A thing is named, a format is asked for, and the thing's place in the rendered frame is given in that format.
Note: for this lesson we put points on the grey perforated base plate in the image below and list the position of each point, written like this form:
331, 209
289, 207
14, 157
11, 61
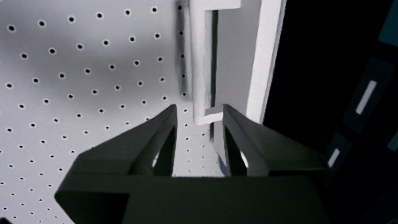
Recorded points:
74, 73

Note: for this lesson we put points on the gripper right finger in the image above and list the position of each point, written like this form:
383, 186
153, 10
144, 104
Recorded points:
267, 152

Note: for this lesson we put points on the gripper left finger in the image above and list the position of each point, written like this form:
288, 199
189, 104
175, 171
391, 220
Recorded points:
134, 150

